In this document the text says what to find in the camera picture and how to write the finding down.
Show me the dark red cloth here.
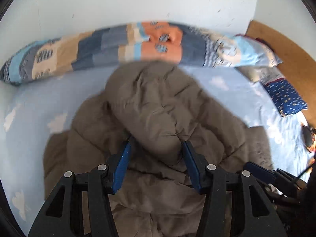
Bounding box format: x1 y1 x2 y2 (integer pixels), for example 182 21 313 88
254 37 272 47

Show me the olive quilted hooded jacket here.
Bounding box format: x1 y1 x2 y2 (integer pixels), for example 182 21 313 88
43 60 274 237

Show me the light blue bed sheet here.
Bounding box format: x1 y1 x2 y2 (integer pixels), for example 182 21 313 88
0 64 314 237

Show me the beige printed pillow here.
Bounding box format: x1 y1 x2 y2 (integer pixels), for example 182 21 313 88
238 65 284 83

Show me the yellow floral cloth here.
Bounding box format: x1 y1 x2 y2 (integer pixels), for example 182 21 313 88
310 128 316 168

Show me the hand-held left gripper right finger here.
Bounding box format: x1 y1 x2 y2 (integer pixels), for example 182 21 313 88
182 141 288 237

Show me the wooden headboard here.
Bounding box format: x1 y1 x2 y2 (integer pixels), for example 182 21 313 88
245 20 316 126

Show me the rolled patchwork quilt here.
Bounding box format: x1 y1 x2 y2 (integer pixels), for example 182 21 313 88
0 21 283 86

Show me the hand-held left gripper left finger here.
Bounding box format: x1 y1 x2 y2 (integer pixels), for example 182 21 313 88
28 140 132 237

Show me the navy star-print pillow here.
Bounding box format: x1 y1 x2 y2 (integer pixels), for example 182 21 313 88
263 79 308 117

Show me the black case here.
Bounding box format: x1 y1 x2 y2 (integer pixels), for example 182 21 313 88
302 126 313 151

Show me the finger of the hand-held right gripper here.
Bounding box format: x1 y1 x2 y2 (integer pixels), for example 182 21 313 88
243 162 276 184

